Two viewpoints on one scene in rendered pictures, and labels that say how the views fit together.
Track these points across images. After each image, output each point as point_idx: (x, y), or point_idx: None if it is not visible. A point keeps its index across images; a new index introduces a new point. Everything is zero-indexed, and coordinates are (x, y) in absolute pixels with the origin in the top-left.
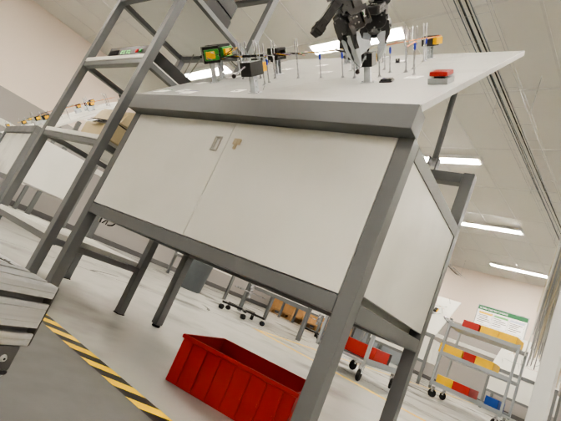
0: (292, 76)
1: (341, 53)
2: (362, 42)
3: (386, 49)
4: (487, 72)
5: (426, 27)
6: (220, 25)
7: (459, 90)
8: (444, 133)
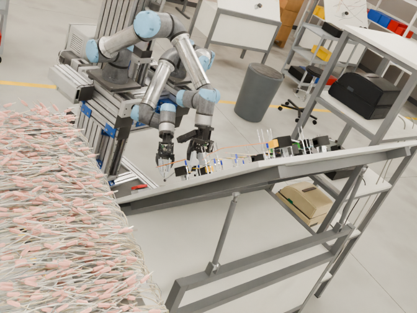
0: None
1: (220, 161)
2: (160, 163)
3: (198, 163)
4: (159, 188)
5: (258, 133)
6: (342, 117)
7: (126, 200)
8: (218, 241)
